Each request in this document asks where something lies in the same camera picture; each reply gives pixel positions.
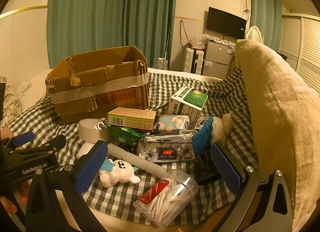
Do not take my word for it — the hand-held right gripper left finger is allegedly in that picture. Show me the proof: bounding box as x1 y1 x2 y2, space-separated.
25 140 109 232

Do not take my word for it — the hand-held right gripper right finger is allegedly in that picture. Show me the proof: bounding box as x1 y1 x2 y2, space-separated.
210 143 293 232

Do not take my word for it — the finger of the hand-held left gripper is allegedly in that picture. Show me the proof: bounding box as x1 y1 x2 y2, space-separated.
1 131 35 151
15 134 67 157

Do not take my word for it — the white bottle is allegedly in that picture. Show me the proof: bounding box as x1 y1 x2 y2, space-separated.
76 141 97 159

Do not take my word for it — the black pouch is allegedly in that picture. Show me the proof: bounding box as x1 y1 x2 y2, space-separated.
194 152 223 182

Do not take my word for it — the white figurine with blue star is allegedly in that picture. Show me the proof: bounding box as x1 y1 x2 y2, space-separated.
99 158 140 188

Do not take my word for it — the white plastic tube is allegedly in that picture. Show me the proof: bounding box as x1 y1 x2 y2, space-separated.
107 143 168 179

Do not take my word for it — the green snack packet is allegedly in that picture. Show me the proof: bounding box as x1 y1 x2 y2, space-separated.
104 121 145 146

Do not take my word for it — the clear floss pick jar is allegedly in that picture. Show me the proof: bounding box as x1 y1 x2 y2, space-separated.
132 169 199 229

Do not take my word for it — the floral tissue pack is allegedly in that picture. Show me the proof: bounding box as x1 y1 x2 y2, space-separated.
136 133 197 164

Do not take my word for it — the small tan medicine box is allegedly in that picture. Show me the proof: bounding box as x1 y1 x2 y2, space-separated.
107 107 157 132

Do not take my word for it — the brown cardboard box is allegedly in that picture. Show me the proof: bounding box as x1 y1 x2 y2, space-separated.
45 45 150 125

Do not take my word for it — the green and white medicine box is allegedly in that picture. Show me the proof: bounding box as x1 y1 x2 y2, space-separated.
167 85 209 130

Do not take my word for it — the person's left hand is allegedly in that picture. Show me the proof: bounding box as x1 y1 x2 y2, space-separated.
0 127 32 214

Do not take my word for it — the grey tape roll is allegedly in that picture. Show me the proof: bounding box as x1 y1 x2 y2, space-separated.
78 119 112 145

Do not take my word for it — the blue white small package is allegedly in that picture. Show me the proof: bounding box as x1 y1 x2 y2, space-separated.
192 113 234 156

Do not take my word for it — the beige pillow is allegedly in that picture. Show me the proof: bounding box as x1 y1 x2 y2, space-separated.
235 39 319 231

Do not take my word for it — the checkered blanket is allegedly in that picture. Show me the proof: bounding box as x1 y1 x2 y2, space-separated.
1 68 259 222

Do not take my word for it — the grey mini fridge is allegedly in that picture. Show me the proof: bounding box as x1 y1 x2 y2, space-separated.
201 40 235 76

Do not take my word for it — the white suitcase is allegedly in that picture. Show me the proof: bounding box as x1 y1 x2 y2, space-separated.
182 46 206 74

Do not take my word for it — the large clear water bottle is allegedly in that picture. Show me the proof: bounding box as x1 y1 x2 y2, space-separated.
154 57 168 70

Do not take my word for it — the clear plastic bag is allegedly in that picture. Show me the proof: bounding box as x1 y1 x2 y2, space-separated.
186 37 207 48

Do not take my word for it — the wide green curtain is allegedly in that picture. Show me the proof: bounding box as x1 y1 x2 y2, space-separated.
46 0 178 70

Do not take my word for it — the white oval mirror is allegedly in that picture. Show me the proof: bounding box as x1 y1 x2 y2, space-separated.
246 25 265 45

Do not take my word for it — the white louvred wardrobe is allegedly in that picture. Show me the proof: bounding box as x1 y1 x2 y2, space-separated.
279 13 320 82

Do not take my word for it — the narrow green curtain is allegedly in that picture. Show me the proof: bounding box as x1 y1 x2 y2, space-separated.
250 0 283 52

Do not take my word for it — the black wall television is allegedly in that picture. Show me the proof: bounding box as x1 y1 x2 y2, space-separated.
206 7 247 39

